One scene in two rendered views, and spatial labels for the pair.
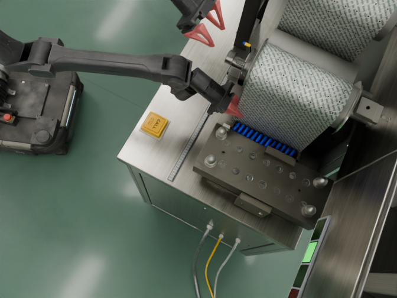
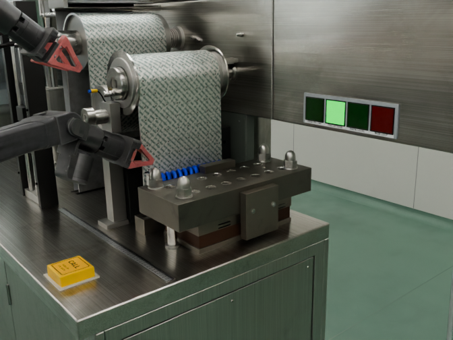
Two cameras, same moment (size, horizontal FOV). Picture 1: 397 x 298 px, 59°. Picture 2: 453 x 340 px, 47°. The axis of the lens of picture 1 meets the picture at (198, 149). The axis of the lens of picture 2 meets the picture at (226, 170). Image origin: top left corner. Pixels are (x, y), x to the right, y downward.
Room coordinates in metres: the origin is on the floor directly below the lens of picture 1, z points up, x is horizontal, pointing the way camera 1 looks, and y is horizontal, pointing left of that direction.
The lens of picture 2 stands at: (-0.35, 0.76, 1.39)
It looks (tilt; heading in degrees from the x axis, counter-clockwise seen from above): 16 degrees down; 304
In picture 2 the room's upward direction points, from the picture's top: 1 degrees counter-clockwise
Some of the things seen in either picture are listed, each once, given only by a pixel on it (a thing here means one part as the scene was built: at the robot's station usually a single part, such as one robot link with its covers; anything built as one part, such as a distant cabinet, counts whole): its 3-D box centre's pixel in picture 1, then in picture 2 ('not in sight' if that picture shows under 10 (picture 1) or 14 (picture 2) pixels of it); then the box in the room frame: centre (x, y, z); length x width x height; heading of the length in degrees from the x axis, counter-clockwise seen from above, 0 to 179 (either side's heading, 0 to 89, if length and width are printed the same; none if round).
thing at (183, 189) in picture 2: (211, 159); (183, 186); (0.31, -0.04, 1.05); 0.04 x 0.04 x 0.04
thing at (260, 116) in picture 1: (273, 125); (183, 140); (0.43, -0.20, 1.11); 0.23 x 0.01 x 0.18; 74
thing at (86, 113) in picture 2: (230, 57); (88, 116); (0.58, -0.04, 1.18); 0.04 x 0.02 x 0.04; 164
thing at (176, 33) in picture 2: not in sight; (168, 38); (0.68, -0.45, 1.34); 0.07 x 0.07 x 0.07; 74
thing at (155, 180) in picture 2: (221, 132); (155, 177); (0.40, -0.06, 1.05); 0.04 x 0.04 x 0.04
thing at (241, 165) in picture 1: (262, 175); (229, 188); (0.31, -0.21, 1.00); 0.40 x 0.16 x 0.06; 74
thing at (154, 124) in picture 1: (154, 124); (71, 270); (0.44, 0.16, 0.91); 0.07 x 0.07 x 0.02; 74
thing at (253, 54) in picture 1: (250, 62); (117, 83); (0.53, -0.09, 1.25); 0.07 x 0.02 x 0.07; 164
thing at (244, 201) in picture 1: (251, 206); (260, 211); (0.21, -0.20, 0.97); 0.10 x 0.03 x 0.11; 74
